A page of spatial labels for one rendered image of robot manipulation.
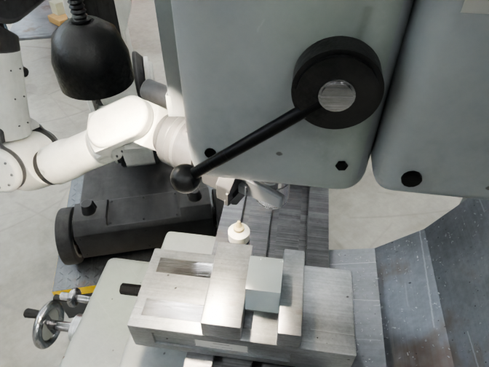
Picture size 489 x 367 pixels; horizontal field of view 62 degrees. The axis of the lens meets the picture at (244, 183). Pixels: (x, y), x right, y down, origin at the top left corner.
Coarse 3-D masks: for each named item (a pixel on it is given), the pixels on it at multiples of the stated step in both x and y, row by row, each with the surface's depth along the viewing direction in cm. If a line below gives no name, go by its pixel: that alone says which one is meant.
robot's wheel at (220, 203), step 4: (212, 192) 145; (212, 196) 147; (216, 196) 142; (212, 200) 153; (216, 200) 141; (220, 200) 141; (212, 204) 154; (216, 204) 140; (220, 204) 140; (216, 208) 140; (220, 208) 140; (216, 212) 139; (220, 212) 139; (216, 216) 140; (220, 216) 139; (216, 228) 154
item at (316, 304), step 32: (160, 256) 72; (192, 256) 72; (288, 256) 67; (160, 288) 67; (192, 288) 67; (288, 288) 63; (320, 288) 67; (160, 320) 63; (192, 320) 63; (256, 320) 63; (288, 320) 59; (320, 320) 63; (352, 320) 63; (224, 352) 65; (256, 352) 64; (288, 352) 63; (320, 352) 60; (352, 352) 60
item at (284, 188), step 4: (268, 184) 54; (272, 184) 54; (276, 184) 54; (280, 184) 54; (284, 184) 54; (288, 184) 55; (276, 188) 54; (280, 188) 54; (284, 188) 55; (288, 188) 56; (284, 192) 55; (288, 192) 57; (288, 196) 58; (284, 200) 57; (260, 204) 58; (264, 204) 57; (268, 204) 57; (284, 204) 57; (268, 208) 57; (272, 208) 57; (276, 208) 57
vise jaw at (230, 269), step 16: (224, 256) 67; (240, 256) 67; (224, 272) 65; (240, 272) 65; (208, 288) 63; (224, 288) 63; (240, 288) 63; (208, 304) 61; (224, 304) 61; (240, 304) 61; (208, 320) 59; (224, 320) 59; (240, 320) 59; (224, 336) 61; (240, 336) 60
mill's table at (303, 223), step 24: (312, 192) 93; (240, 216) 88; (264, 216) 88; (288, 216) 88; (312, 216) 88; (216, 240) 83; (264, 240) 83; (288, 240) 83; (312, 240) 83; (312, 264) 79; (192, 360) 66; (216, 360) 67; (240, 360) 66
